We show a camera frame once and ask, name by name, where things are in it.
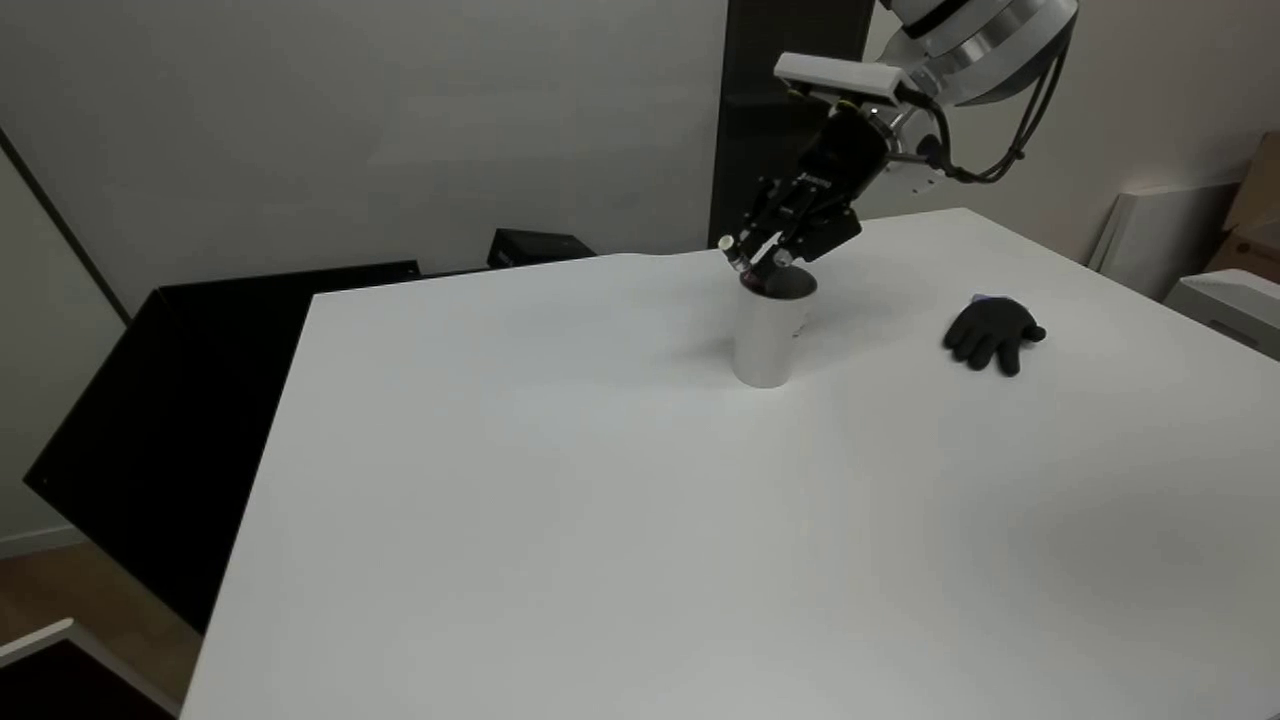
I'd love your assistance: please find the black chair back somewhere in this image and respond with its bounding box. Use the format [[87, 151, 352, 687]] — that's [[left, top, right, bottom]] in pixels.
[[486, 222, 602, 270]]

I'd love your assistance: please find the brown cardboard box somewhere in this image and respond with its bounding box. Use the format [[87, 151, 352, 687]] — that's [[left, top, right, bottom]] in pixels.
[[1203, 124, 1280, 284]]

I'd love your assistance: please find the white mug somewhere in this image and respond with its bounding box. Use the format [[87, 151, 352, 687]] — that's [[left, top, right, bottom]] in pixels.
[[734, 260, 820, 391]]

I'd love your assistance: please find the black side desk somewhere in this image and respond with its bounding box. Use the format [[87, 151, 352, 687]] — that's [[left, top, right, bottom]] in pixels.
[[20, 257, 426, 637]]

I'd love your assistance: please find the white cabinet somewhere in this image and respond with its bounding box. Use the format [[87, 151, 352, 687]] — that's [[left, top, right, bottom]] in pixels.
[[1085, 175, 1236, 305]]

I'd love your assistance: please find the white flat box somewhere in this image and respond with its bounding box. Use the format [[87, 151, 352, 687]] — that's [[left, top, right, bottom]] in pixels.
[[1161, 265, 1280, 363]]

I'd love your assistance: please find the black glove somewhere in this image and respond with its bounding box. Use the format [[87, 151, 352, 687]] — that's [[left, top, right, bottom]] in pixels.
[[941, 291, 1053, 378]]

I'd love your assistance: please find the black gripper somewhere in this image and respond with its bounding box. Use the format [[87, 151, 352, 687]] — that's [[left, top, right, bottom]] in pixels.
[[717, 110, 895, 274]]

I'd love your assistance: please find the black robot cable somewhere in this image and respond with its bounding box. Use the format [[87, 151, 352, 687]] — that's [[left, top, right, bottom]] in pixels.
[[925, 33, 1082, 188]]

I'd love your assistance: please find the black wall pillar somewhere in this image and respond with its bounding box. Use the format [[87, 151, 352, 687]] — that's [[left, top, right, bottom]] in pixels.
[[703, 0, 879, 252]]

